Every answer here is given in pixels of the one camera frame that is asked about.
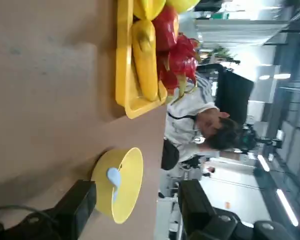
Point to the green plant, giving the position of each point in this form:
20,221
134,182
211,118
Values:
225,53

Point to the person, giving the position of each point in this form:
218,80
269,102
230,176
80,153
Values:
190,125

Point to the black office chair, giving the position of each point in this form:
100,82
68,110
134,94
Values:
232,95

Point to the yellow star fruit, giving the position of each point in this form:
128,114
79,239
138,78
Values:
147,8

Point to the yellow plastic tray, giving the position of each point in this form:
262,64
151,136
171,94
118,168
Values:
123,62

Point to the red apple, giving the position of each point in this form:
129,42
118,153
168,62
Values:
166,30

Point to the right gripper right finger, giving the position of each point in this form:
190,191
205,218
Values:
200,212

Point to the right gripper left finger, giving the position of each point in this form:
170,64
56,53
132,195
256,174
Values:
72,212

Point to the yellow bowl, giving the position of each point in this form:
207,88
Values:
102,180

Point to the light blue plastic spoon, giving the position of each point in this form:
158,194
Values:
115,177

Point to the yellow banana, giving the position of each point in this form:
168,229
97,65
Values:
146,60

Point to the red dragon fruit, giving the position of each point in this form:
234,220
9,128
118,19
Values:
180,65

